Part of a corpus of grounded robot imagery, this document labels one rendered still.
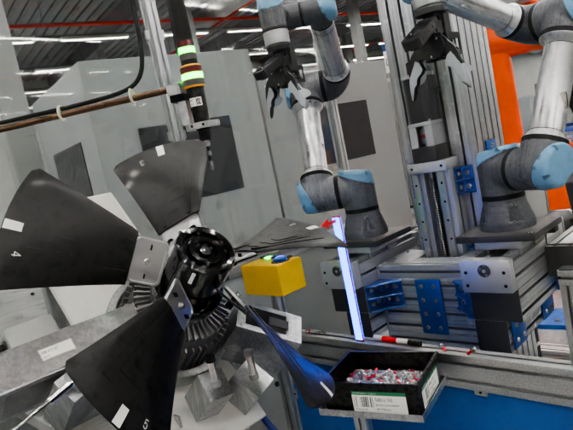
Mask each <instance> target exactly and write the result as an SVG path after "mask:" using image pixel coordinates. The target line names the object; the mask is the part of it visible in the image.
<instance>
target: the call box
mask: <svg viewBox="0 0 573 430"><path fill-rule="evenodd" d="M241 271H242V275H243V279H244V283H245V288H246V293H247V294H254V295H268V296H282V297H283V296H285V295H288V294H290V293H292V292H294V291H296V290H299V289H300V288H303V287H305V286H306V282H305V279H304V271H303V266H302V262H301V258H300V257H291V258H287V260H285V261H281V262H276V263H274V260H273V259H257V260H255V261H252V262H250V263H248V264H243V265H242V266H241Z"/></svg>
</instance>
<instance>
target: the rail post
mask: <svg viewBox="0 0 573 430"><path fill-rule="evenodd" d="M277 377H278V381H279V383H280V389H281V397H282V401H283V405H284V410H285V413H286V421H287V425H288V429H289V430H301V428H300V425H299V420H298V413H297V409H296V404H295V400H294V396H293V392H292V384H291V381H290V376H289V372H288V370H287V367H286V365H284V366H283V368H282V369H281V371H280V372H279V373H278V374H277Z"/></svg>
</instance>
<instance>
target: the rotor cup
mask: <svg viewBox="0 0 573 430"><path fill-rule="evenodd" d="M173 245H174V248H173V250H172V252H171V256H170V257H169V256H168V259H167V260H166V261H165V267H164V270H163V273H162V277H161V280H160V283H159V286H158V287H152V291H153V296H154V298H156V300H158V299H160V298H162V297H163V296H164V294H165V291H166V289H167V288H168V287H169V285H170V283H171V280H172V278H173V276H175V277H176V278H178V279H179V281H180V283H181V284H182V287H183V289H184V291H185V293H186V295H187V296H188V299H189V301H190V303H191V305H192V306H193V315H192V316H191V318H190V319H198V318H202V317H207V316H209V315H210V314H212V312H214V310H216V308H217V307H218V305H219V303H220V302H221V300H222V297H223V296H222V295H221V294H220V293H219V292H218V291H217V290H216V289H218V290H220V291H221V292H222V293H223V285H222V283H224V282H225V281H224V282H223V280H224V279H225V277H226V275H227V274H228V273H229V272H230V271H231V270H232V268H233V266H234V261H235V253H234V249H233V246H232V245H231V243H230V242H229V240H228V239H227V238H226V237H224V236H223V235H222V234H220V233H219V232H217V231H215V230H212V229H209V228H206V227H191V228H188V229H185V230H184V231H182V232H181V233H180V234H179V235H178V237H177V238H176V240H175V242H174V244H173ZM203 246H205V247H209V248H210V249H211V253H210V254H209V255H204V254H203V253H202V252H201V251H200V249H201V247H203ZM192 273H194V274H196V276H195V278H194V280H193V282H192V284H189V283H188V281H189V278H190V277H191V275H192Z"/></svg>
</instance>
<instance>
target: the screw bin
mask: <svg viewBox="0 0 573 430"><path fill-rule="evenodd" d="M437 356H438V352H347V353H346V354H345V355H344V356H343V357H342V359H341V360H340V361H339V362H338V363H337V364H336V365H335V366H334V367H333V368H332V369H331V370H330V371H329V374H330V375H331V376H332V378H333V380H334V384H335V392H334V395H333V397H332V399H331V400H330V401H329V402H328V403H326V405H327V409H329V410H353V411H366V412H379V413H391V414H404V415H423V414H424V412H425V410H426V408H427V406H428V404H429V403H430V402H431V399H432V397H433V395H434V393H435V391H436V390H437V388H438V386H439V384H440V382H441V378H440V374H439V368H438V364H437ZM376 368H378V369H382V370H387V369H388V368H390V369H391V370H397V369H399V370H402V369H405V370H407V369H415V370H424V371H423V372H422V374H421V376H420V377H419V379H418V380H417V382H416V383H415V384H395V383H367V382H345V381H346V379H347V378H348V377H349V376H350V374H351V373H353V371H354V370H355V369H376Z"/></svg>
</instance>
